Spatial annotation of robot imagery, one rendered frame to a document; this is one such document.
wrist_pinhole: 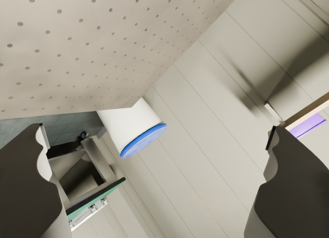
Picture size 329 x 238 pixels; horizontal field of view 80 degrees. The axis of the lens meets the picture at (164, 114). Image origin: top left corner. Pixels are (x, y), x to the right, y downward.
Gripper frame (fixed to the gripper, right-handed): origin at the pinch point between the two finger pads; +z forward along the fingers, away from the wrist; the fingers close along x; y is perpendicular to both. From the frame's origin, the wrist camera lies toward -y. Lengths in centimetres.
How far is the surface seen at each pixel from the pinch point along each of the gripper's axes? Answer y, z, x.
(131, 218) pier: 247, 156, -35
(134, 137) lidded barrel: 102, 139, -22
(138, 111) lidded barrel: 85, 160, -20
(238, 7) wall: -6, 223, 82
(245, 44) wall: 28, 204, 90
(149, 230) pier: 260, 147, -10
